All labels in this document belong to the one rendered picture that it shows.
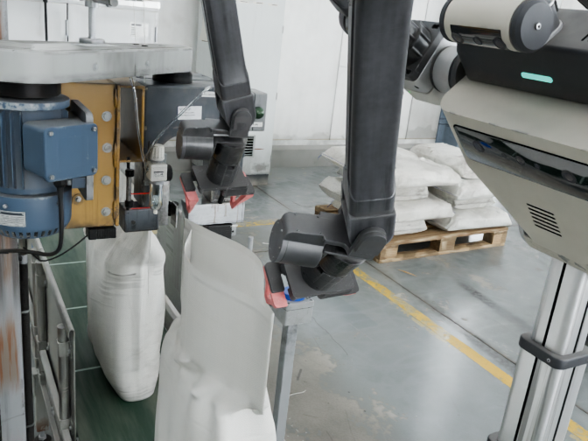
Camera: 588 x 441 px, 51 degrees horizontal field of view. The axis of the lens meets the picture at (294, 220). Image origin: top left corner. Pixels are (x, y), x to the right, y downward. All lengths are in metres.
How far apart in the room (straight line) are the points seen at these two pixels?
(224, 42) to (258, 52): 4.17
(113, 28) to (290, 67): 2.38
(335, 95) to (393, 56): 5.79
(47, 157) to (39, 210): 0.13
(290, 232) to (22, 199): 0.56
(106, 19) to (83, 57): 2.97
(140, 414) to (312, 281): 1.12
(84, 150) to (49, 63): 0.15
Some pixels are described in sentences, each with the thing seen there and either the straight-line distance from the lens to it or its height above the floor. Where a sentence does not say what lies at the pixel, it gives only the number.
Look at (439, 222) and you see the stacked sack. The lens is 4.50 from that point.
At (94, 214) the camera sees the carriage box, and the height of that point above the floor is 1.05.
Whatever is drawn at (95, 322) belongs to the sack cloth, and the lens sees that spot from 1.93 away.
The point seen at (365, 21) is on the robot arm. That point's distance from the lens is 0.59.
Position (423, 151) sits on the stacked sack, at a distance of 4.80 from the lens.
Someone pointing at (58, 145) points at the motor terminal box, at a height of 1.27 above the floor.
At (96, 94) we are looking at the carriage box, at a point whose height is 1.32.
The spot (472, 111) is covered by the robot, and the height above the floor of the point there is 1.39.
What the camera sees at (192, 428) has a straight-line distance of 1.26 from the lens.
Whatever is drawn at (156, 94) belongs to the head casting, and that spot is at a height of 1.32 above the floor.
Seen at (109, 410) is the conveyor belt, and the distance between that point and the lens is 1.94.
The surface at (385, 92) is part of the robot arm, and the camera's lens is 0.64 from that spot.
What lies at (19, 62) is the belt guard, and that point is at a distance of 1.11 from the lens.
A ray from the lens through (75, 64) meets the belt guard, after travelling 1.15.
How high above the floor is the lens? 1.53
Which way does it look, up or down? 19 degrees down
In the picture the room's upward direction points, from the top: 6 degrees clockwise
